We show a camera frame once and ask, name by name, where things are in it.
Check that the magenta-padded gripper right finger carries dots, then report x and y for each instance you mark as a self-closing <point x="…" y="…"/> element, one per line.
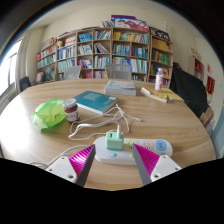
<point x="163" y="165"/>

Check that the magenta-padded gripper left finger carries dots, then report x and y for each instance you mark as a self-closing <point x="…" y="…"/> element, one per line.
<point x="65" y="166"/>

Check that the mint green charger block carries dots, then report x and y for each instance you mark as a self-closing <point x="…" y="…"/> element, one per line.
<point x="114" y="140"/>

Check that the white power strip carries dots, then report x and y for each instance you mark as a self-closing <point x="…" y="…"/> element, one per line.
<point x="160" y="146"/>

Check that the green plastic bag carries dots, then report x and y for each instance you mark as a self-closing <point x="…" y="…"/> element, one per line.
<point x="48" y="114"/>

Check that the small jar with red label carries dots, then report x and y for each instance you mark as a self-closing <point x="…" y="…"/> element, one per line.
<point x="71" y="111"/>

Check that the cardboard box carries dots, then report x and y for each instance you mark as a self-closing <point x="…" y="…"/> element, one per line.
<point x="206" y="118"/>

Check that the flat yellow book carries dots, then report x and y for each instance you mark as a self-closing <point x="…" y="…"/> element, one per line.
<point x="174" y="96"/>

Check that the teal book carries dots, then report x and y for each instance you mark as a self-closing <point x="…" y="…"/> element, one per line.
<point x="95" y="101"/>

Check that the black cloth cover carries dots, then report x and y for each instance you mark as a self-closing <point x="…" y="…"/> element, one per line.
<point x="190" y="88"/>

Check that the clear bottle with red label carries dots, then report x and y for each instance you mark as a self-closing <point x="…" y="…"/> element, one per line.
<point x="159" y="80"/>

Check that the grey book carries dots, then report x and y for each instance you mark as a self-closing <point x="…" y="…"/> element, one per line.
<point x="120" y="87"/>

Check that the dark office chair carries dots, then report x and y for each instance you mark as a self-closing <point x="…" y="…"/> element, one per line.
<point x="24" y="83"/>

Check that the light grey chair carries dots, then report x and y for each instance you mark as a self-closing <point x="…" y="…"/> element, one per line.
<point x="72" y="72"/>

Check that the small wooden shelf unit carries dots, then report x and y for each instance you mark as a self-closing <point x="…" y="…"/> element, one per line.
<point x="196" y="68"/>

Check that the grey mesh chair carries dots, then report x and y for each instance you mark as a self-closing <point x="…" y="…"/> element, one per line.
<point x="118" y="71"/>

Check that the window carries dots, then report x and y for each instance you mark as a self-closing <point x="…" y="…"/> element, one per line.
<point x="8" y="70"/>

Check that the wooden bookshelf unit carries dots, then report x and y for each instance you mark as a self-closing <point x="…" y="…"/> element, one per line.
<point x="126" y="50"/>

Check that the red wall banner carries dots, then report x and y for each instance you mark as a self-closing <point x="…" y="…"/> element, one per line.
<point x="210" y="85"/>

